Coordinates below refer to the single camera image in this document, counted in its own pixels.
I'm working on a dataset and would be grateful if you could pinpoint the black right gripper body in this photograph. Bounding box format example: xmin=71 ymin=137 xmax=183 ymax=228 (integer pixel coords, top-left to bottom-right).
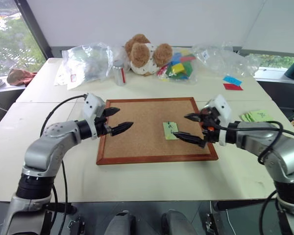
xmin=199 ymin=106 xmax=221 ymax=144

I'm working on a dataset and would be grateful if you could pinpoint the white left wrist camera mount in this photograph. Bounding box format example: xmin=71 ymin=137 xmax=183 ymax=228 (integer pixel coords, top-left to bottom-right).
xmin=82 ymin=93 xmax=106 ymax=140

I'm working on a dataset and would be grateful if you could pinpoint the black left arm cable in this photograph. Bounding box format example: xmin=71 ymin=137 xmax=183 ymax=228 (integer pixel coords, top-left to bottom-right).
xmin=40 ymin=94 xmax=89 ymax=235

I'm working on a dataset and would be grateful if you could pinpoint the brown red cloth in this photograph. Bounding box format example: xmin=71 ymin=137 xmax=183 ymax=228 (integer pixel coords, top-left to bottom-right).
xmin=6 ymin=68 xmax=38 ymax=87

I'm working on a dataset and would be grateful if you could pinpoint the brown white plush toy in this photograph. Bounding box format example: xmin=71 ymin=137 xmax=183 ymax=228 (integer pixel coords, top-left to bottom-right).
xmin=124 ymin=33 xmax=173 ymax=75

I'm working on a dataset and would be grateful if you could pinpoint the green paper note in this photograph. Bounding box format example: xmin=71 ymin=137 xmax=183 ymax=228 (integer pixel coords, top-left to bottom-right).
xmin=162 ymin=121 xmax=180 ymax=141

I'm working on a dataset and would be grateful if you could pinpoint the black table clamp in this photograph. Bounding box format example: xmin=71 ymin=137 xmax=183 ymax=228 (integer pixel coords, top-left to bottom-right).
xmin=67 ymin=216 xmax=86 ymax=235
xmin=205 ymin=212 xmax=224 ymax=235

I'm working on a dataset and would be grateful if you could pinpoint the flat bag with red label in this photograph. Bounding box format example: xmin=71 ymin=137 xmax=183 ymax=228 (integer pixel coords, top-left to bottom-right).
xmin=53 ymin=65 xmax=85 ymax=91

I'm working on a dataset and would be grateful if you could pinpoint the bag of coloured blocks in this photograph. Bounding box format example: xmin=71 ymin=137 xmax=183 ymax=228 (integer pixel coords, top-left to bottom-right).
xmin=156 ymin=50 xmax=198 ymax=85

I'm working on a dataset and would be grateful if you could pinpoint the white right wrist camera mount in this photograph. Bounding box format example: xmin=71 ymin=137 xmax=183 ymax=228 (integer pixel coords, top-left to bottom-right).
xmin=205 ymin=94 xmax=233 ymax=147

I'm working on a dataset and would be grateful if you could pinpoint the grey rounded robot knee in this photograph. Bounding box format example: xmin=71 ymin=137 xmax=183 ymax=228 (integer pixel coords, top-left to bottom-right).
xmin=103 ymin=211 xmax=138 ymax=235
xmin=161 ymin=210 xmax=197 ymax=235

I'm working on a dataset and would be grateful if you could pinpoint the red paper card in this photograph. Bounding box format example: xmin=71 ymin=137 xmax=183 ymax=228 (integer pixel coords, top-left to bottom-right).
xmin=222 ymin=83 xmax=244 ymax=92

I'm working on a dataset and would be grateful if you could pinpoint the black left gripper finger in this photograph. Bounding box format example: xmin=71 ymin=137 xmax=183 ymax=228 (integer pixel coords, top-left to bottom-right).
xmin=110 ymin=121 xmax=134 ymax=136
xmin=105 ymin=106 xmax=121 ymax=118

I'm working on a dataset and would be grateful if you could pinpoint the blue paper card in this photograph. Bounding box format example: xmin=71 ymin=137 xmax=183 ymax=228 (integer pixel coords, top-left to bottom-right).
xmin=222 ymin=75 xmax=244 ymax=86

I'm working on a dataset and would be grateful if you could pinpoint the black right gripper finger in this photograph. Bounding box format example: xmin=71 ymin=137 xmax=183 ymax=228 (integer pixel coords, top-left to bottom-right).
xmin=184 ymin=113 xmax=203 ymax=122
xmin=173 ymin=131 xmax=207 ymax=148

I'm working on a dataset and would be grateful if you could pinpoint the crumpled clear plastic bag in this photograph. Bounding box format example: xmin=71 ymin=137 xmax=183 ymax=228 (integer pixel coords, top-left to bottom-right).
xmin=61 ymin=42 xmax=114 ymax=85

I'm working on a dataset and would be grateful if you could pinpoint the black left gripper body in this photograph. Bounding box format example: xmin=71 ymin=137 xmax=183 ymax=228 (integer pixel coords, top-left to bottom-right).
xmin=94 ymin=114 xmax=113 ymax=137

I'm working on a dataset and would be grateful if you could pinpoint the wood framed cork board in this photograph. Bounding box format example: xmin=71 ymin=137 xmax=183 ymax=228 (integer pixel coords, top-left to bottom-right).
xmin=96 ymin=97 xmax=219 ymax=165

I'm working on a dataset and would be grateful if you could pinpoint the silver metal can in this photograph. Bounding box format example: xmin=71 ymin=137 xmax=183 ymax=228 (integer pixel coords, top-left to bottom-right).
xmin=112 ymin=59 xmax=127 ymax=87

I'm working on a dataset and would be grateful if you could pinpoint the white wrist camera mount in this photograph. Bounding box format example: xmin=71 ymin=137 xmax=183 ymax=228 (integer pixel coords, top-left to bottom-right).
xmin=82 ymin=93 xmax=106 ymax=140
xmin=205 ymin=94 xmax=233 ymax=147

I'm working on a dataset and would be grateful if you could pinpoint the green sticky note with writing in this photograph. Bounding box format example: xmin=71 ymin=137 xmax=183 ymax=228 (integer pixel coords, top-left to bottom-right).
xmin=249 ymin=109 xmax=274 ymax=122

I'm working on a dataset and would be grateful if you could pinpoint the large empty clear plastic bag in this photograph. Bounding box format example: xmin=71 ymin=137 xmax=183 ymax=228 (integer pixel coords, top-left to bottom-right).
xmin=192 ymin=42 xmax=261 ymax=78

